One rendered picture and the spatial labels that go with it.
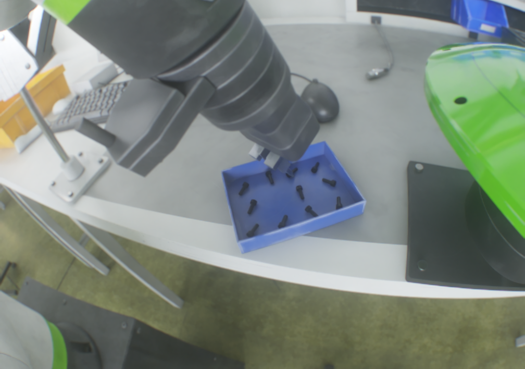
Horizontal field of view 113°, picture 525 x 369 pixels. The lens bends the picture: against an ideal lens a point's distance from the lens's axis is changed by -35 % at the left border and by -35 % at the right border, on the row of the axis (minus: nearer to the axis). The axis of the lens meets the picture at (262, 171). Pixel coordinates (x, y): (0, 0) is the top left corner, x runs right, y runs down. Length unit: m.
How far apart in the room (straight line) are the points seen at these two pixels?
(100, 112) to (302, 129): 0.48
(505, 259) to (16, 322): 0.49
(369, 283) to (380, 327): 0.95
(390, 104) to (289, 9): 0.73
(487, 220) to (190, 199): 0.31
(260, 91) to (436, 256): 0.21
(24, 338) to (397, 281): 0.39
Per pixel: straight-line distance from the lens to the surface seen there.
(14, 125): 0.90
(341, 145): 0.35
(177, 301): 1.25
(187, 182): 0.34
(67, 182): 0.48
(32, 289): 0.62
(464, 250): 0.28
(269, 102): 0.18
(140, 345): 0.44
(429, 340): 1.26
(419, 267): 0.25
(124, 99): 0.18
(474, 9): 1.16
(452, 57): 0.23
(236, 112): 0.17
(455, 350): 1.31
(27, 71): 0.38
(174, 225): 0.30
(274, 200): 0.29
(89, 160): 0.49
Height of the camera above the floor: 1.14
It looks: 45 degrees down
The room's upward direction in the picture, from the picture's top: 12 degrees counter-clockwise
